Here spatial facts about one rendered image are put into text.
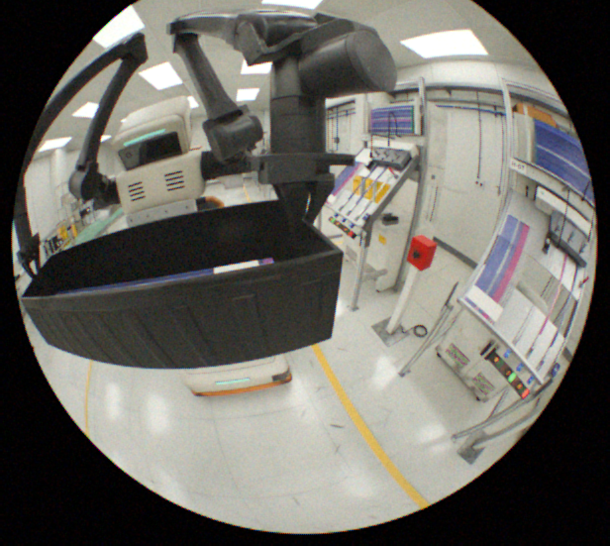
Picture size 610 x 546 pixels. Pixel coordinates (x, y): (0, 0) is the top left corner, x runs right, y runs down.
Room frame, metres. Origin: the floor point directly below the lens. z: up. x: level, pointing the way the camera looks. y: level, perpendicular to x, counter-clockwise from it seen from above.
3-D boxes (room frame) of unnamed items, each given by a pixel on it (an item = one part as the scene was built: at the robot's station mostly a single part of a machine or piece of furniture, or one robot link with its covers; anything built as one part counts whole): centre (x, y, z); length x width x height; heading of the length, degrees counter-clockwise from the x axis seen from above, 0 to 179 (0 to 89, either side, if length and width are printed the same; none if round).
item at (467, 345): (0.32, -1.35, 0.31); 0.70 x 0.65 x 0.62; 21
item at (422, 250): (0.83, -0.66, 0.39); 0.24 x 0.24 x 0.78; 21
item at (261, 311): (0.10, 0.27, 1.07); 0.57 x 0.17 x 0.11; 111
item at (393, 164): (1.60, -0.67, 0.66); 1.01 x 0.73 x 1.31; 111
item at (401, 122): (1.69, -0.86, 0.95); 1.35 x 0.82 x 1.90; 111
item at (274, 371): (0.64, 0.48, 0.16); 0.67 x 0.64 x 0.25; 21
